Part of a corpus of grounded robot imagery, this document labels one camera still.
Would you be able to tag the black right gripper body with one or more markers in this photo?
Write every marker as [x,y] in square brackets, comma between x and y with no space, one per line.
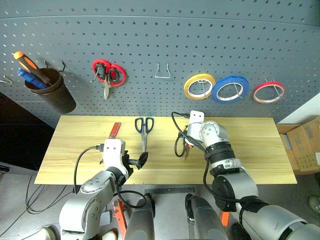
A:
[187,141]

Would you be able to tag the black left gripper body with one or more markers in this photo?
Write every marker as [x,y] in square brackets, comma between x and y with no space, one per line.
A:
[126,162]

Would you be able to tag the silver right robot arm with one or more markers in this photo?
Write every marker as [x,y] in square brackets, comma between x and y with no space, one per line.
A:
[232,185]

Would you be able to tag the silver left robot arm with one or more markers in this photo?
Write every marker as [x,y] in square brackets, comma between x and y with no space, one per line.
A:
[97,185]

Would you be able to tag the yellow tape roll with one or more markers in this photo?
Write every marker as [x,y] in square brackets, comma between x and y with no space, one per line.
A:
[186,87]

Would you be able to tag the blue tape roll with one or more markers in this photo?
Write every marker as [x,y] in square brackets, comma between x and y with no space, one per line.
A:
[215,95]

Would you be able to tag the silver tape hook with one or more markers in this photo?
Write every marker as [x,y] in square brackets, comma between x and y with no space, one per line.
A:
[238,91]
[276,91]
[205,88]

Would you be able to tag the red tape roll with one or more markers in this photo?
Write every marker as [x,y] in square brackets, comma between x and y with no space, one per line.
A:
[266,84]

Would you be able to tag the grey metal pegboard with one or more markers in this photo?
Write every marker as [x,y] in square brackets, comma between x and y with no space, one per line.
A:
[160,37]

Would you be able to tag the grey metal table bar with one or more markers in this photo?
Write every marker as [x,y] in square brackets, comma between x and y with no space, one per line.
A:
[170,190]

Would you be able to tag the orange clamp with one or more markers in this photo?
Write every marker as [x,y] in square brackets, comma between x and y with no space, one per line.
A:
[120,217]

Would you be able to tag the grey square plate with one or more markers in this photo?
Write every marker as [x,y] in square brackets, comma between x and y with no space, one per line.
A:
[106,218]

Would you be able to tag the white shoe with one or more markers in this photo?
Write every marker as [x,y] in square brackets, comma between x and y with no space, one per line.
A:
[48,233]
[109,235]

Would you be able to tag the grey peg hook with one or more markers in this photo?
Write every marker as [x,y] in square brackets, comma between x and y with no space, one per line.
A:
[95,75]

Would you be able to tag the dark brown cup holder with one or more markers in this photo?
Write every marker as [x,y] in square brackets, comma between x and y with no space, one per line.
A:
[57,97]

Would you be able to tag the black cabinet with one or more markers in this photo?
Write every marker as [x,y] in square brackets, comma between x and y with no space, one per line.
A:
[20,140]

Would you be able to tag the black cup hook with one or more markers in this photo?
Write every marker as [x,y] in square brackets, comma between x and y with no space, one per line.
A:
[46,63]
[64,66]

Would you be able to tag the brown cardboard box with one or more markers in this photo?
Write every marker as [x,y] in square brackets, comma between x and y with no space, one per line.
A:
[303,145]

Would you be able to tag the dark green shoe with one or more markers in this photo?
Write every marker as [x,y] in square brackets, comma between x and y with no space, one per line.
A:
[315,203]

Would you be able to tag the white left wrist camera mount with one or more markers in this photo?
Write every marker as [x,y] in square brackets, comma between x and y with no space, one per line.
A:
[112,155]

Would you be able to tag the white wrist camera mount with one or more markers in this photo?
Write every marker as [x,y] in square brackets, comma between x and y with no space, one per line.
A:
[196,117]
[112,155]

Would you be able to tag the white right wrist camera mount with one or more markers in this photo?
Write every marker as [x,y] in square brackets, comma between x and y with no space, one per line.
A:
[196,117]

